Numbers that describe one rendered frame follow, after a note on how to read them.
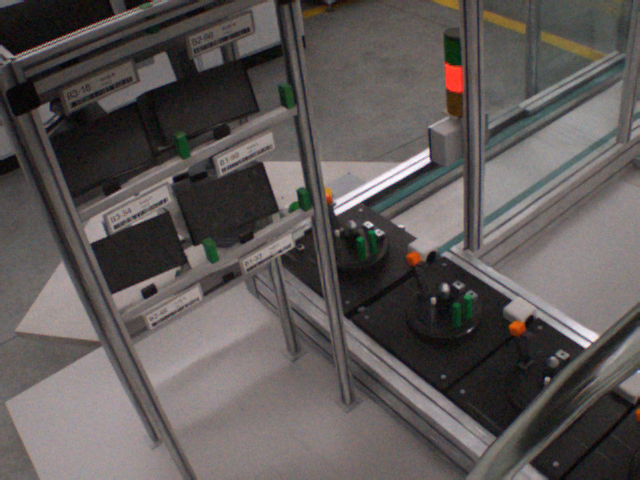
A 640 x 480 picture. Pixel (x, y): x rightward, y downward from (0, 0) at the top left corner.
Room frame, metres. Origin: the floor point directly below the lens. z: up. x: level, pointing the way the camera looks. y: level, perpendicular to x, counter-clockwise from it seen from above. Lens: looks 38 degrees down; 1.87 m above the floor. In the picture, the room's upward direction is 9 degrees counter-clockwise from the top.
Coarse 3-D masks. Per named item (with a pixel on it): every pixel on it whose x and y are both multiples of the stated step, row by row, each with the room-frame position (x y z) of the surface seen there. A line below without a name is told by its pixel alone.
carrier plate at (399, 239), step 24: (360, 216) 1.19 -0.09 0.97; (312, 240) 1.13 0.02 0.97; (408, 240) 1.08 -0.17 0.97; (288, 264) 1.07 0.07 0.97; (312, 264) 1.06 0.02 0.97; (384, 264) 1.02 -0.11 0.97; (408, 264) 1.01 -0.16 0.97; (312, 288) 0.99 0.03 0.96; (360, 288) 0.96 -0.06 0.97; (384, 288) 0.95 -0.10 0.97
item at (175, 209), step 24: (240, 168) 0.91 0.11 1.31; (264, 168) 0.81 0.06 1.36; (192, 192) 0.77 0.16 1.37; (216, 192) 0.78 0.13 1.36; (240, 192) 0.79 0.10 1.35; (264, 192) 0.79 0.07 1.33; (192, 216) 0.76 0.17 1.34; (216, 216) 0.76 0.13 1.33; (240, 216) 0.77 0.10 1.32; (264, 216) 0.78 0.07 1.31; (192, 240) 0.74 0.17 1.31
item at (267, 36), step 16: (272, 0) 4.36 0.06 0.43; (256, 16) 4.30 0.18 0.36; (272, 16) 4.35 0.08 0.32; (256, 32) 4.29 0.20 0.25; (272, 32) 4.34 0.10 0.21; (240, 48) 4.23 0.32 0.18; (256, 48) 4.28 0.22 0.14; (272, 48) 4.37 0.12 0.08; (208, 64) 4.11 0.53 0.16; (256, 64) 4.30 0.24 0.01
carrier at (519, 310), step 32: (416, 288) 0.94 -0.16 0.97; (448, 288) 0.85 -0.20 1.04; (480, 288) 0.91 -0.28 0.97; (352, 320) 0.89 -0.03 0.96; (384, 320) 0.87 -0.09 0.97; (416, 320) 0.84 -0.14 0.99; (448, 320) 0.82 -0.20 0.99; (480, 320) 0.81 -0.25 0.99; (512, 320) 0.81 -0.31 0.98; (416, 352) 0.78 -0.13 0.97; (448, 352) 0.77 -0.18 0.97; (480, 352) 0.75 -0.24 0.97; (448, 384) 0.70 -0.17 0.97
